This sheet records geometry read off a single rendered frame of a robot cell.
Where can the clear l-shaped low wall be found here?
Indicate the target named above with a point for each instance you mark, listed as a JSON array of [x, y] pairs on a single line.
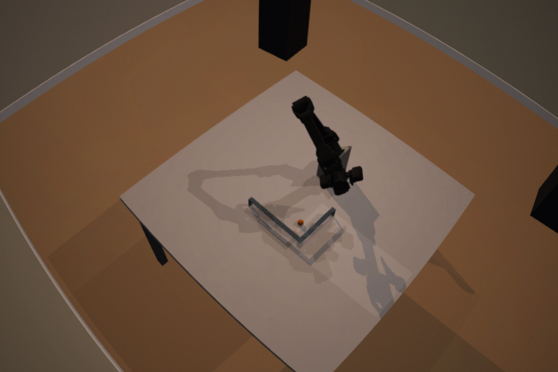
[[283, 232]]

